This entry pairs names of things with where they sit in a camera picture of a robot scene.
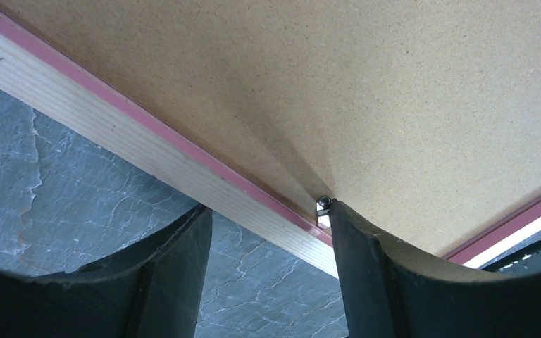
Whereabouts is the brown cardboard backing board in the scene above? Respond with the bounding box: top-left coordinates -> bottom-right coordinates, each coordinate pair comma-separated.
0,1 -> 541,254

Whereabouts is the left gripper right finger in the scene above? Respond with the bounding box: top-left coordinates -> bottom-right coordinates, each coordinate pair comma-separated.
328,199 -> 541,337

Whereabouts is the wooden picture frame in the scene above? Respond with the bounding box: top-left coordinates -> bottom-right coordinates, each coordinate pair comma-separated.
0,11 -> 541,275

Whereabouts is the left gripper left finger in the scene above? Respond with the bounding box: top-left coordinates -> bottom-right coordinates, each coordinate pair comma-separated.
0,204 -> 213,337

